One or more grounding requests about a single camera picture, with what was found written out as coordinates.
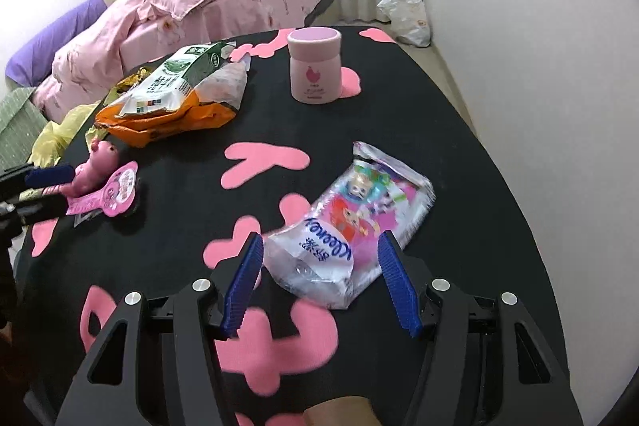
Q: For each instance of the pink caterpillar toy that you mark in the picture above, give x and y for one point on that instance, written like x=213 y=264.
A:
x=97 y=161

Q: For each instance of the green checkered cloth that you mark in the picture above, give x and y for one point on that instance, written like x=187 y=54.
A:
x=17 y=126

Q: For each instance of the yellow crumpled wrapper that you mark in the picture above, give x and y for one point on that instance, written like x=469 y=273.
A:
x=131 y=80

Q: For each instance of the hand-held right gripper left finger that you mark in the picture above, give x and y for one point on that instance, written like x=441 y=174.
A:
x=242 y=286

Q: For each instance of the green and white snack bag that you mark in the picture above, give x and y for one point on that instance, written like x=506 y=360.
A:
x=169 y=81

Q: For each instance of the black tablecloth with pink shapes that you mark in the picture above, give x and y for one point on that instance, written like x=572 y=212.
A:
x=449 y=131

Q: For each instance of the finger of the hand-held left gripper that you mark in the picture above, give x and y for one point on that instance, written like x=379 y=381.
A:
x=35 y=209
x=47 y=175

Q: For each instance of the orange snack bag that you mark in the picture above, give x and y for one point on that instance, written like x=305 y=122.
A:
x=164 y=121

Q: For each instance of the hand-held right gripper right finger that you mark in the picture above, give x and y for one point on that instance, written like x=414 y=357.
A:
x=399 y=286

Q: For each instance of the white plastic bag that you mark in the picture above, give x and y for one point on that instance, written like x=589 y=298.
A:
x=407 y=19

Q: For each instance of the pink cup with lid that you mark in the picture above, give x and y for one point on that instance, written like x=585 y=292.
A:
x=314 y=71

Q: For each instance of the purple pillow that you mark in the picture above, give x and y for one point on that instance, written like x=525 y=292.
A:
x=45 y=41

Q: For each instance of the clear tissue packet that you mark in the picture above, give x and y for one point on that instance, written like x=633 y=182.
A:
x=344 y=216

